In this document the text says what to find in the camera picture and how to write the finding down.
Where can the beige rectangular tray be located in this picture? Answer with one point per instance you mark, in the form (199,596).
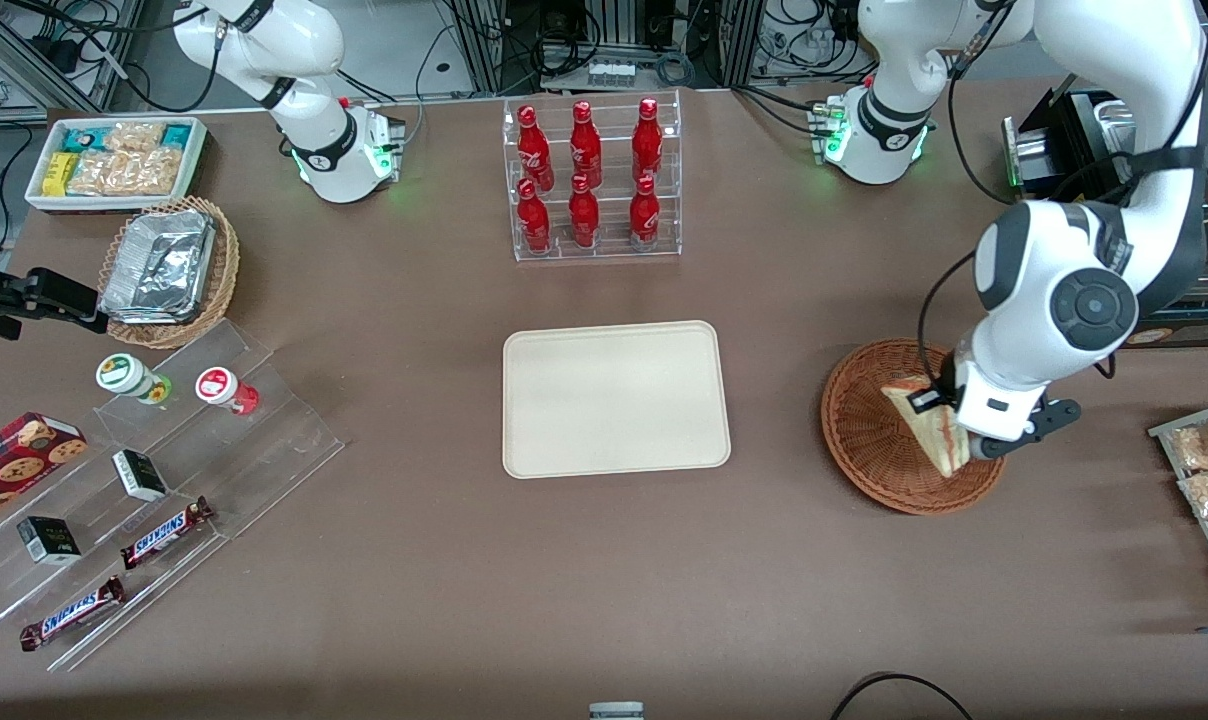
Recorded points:
(614,400)

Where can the light wicker basket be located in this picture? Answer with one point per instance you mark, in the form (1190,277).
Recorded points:
(226,265)

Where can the green lid snack cup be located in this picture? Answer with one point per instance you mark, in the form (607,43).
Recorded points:
(124,373)

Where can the small black box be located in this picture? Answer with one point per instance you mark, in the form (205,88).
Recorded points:
(49,540)
(140,475)

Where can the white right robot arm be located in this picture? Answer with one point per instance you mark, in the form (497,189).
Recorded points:
(304,40)

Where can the clear cracker bag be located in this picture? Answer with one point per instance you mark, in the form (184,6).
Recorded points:
(134,135)
(129,172)

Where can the clear acrylic stepped display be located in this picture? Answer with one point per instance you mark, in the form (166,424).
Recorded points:
(264,440)

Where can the round brown wicker basket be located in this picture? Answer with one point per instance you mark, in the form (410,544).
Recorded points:
(864,450)

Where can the white snack bin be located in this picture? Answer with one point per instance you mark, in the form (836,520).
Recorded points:
(196,160)

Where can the small grey device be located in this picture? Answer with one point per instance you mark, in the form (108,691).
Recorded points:
(616,711)

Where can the red plaid cookie box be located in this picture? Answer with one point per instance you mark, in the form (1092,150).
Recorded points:
(14,460)

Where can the shiny metal pan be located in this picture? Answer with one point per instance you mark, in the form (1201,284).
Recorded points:
(1119,125)

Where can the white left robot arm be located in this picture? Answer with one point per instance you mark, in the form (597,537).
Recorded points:
(1124,80)

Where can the clear acrylic bottle rack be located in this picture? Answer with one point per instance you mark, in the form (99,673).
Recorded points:
(614,95)

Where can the silver box with green light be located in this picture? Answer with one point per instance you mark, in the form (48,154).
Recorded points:
(1024,160)

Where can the triangular sandwich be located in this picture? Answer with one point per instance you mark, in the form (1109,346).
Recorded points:
(939,445)

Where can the white power strip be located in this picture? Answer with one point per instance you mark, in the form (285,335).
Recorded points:
(611,74)

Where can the snickers bar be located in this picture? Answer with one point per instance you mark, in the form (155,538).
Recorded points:
(72,613)
(164,533)

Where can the stacked foil trays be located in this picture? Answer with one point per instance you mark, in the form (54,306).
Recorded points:
(159,265)

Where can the black box with emergency stop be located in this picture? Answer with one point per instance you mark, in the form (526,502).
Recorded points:
(1074,140)

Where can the red lid snack cup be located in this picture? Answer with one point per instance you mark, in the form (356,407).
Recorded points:
(219,385)

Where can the red cola bottle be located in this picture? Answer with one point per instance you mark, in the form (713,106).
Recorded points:
(647,140)
(533,150)
(585,145)
(533,220)
(583,215)
(644,215)

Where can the yellow snack packet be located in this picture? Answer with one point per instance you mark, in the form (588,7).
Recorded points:
(59,173)

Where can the teal snack packet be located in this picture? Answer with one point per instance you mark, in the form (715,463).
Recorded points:
(176,135)
(84,139)

